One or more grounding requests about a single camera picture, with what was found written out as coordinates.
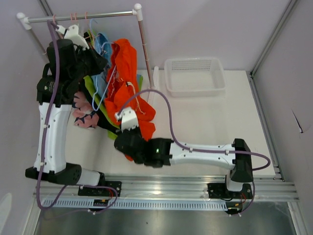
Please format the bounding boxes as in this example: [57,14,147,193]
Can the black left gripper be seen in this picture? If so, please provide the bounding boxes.
[69,41,108,82]

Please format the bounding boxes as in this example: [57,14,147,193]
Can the black shorts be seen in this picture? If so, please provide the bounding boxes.
[78,31,120,133]

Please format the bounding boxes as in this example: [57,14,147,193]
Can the light blue shorts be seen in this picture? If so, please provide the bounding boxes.
[91,33,112,96]

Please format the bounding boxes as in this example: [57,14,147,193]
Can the lime green shorts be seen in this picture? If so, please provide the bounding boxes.
[83,29,144,141]

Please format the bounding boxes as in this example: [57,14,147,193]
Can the orange shorts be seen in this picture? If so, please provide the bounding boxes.
[104,39,156,141]

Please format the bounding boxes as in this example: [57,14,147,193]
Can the blue wire hanger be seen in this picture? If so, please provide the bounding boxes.
[89,19,113,111]

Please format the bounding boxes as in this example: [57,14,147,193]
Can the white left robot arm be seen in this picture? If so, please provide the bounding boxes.
[25,39,107,196]

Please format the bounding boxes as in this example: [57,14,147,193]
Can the pink patterned shorts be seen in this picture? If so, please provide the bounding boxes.
[72,92,99,129]

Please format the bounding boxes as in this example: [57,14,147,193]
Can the metal clothes rack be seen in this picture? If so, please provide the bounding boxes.
[16,3,158,90]

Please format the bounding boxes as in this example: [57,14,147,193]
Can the white plastic basket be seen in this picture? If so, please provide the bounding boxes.
[164,57,226,97]

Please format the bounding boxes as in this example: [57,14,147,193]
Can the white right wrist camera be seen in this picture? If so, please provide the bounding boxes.
[114,107,139,132]

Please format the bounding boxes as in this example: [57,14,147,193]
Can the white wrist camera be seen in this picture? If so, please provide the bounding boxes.
[56,24,90,50]
[114,107,139,132]

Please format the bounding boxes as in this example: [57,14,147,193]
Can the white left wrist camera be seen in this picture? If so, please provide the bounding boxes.
[56,24,90,50]

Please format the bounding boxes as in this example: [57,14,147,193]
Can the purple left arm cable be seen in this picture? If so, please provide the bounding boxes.
[36,20,120,215]

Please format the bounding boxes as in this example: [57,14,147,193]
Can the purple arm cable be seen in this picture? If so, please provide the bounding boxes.
[36,20,120,215]
[118,89,271,216]

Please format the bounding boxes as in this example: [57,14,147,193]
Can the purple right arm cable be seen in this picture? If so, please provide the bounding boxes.
[118,89,271,216]

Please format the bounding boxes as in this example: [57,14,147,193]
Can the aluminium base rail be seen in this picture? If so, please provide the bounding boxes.
[33,175,300,203]

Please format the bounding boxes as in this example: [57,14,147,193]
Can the white slotted cable duct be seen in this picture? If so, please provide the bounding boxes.
[54,198,227,211]

